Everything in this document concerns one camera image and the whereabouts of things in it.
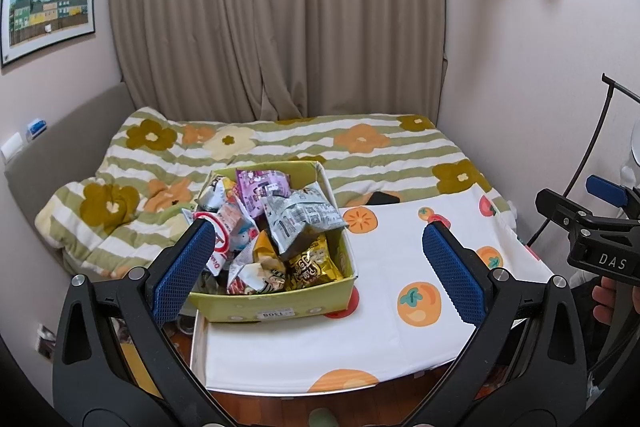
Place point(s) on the framed houses picture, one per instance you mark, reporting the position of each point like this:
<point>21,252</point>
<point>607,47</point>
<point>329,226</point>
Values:
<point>28,26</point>

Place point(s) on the grey headboard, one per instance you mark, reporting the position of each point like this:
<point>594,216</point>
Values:
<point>70,150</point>

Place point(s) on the purple snack bag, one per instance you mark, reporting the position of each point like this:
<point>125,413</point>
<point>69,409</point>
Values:
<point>255,185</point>

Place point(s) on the fruit print tablecloth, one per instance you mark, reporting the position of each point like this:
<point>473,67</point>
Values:
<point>399,322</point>

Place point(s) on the gold brown chip bag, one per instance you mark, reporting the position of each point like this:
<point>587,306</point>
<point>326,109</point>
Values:
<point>257,269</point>

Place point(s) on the gold chocolate snack bag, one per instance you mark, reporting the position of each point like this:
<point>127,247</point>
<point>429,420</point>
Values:
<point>312,267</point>

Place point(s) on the wall power outlet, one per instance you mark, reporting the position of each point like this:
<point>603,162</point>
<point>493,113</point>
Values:
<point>45,342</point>

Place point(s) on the beige curtain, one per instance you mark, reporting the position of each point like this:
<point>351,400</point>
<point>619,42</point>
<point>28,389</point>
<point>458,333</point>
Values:
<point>246,60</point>

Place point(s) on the white red shrimp flakes bag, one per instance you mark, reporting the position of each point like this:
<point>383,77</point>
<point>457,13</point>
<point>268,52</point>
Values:
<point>234,229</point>

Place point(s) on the green cardboard box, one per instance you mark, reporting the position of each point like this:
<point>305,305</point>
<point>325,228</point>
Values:
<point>306,302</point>

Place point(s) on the black phone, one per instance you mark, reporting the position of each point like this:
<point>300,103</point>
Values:
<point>382,198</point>

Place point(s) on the cream blue chip bag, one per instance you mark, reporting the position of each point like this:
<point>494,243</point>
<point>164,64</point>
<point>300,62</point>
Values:
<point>218,191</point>

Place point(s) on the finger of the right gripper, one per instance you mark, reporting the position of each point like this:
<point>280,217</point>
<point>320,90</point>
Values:
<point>559,209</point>
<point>614,194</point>

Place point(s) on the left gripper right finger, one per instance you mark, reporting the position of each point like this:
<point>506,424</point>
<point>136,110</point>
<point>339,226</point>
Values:
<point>524,364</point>

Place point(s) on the grey white snack bag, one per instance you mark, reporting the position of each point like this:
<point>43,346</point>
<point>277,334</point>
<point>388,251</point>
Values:
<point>294,222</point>

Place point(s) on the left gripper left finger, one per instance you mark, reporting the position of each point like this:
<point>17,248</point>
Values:
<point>92,382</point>

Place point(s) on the floral striped quilt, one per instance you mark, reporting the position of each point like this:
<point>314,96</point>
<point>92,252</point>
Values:
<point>131,207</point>

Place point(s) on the blue white small device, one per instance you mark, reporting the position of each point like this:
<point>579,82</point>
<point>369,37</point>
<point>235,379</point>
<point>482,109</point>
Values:
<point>36,128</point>

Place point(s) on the person's right hand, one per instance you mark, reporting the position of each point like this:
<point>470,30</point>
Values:
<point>604,295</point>

